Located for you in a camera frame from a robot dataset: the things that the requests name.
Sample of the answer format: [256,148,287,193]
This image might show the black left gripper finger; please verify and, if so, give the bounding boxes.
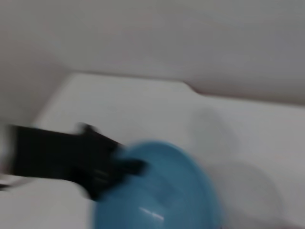
[115,157,147,176]
[77,123,127,153]

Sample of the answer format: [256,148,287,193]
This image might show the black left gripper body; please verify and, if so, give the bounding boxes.
[9,124,120,201]

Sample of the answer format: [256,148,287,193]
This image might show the blue bowl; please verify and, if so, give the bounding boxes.
[91,140,224,229]

